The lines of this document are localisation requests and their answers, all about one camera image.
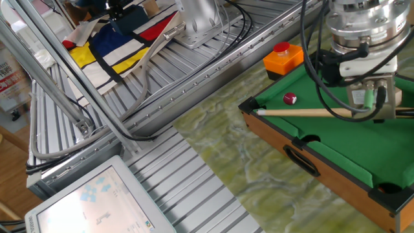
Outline aluminium diagonal frame brace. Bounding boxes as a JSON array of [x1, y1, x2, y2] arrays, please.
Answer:
[[0, 17, 95, 136]]

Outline wooden pool cue black butt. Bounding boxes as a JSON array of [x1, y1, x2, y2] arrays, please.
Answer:
[[256, 107, 414, 119]]

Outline dark blue box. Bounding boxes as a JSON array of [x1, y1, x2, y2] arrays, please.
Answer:
[[108, 3, 151, 36]]

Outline aluminium frame post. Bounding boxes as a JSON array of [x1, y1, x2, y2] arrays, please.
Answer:
[[6, 0, 143, 155]]

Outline white teach pendant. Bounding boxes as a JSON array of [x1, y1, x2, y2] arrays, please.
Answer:
[[24, 155, 177, 233]]

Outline green marble pattern board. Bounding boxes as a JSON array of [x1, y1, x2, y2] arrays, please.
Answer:
[[173, 15, 414, 233]]

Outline colour block cloth bag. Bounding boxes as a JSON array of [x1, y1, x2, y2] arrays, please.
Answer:
[[61, 0, 188, 108]]

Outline silver Schunk gripper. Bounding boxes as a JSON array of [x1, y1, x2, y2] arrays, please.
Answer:
[[345, 76, 397, 120]]

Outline small tan block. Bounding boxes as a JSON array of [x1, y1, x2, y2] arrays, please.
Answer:
[[142, 0, 160, 17]]

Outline orange emergency stop button box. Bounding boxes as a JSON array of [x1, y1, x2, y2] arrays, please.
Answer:
[[262, 41, 305, 82]]

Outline gray hose cable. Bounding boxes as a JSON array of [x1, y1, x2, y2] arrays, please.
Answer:
[[28, 21, 188, 160]]

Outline white sign red band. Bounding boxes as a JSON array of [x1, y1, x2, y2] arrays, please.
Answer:
[[0, 40, 33, 113]]

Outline black gripper cable bundle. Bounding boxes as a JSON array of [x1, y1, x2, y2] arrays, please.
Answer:
[[299, 0, 414, 123]]

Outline mini green pool table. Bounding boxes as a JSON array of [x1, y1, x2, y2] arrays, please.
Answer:
[[238, 63, 414, 233]]

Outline dark red pool ball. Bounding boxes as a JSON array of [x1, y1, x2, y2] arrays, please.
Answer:
[[282, 91, 298, 106]]

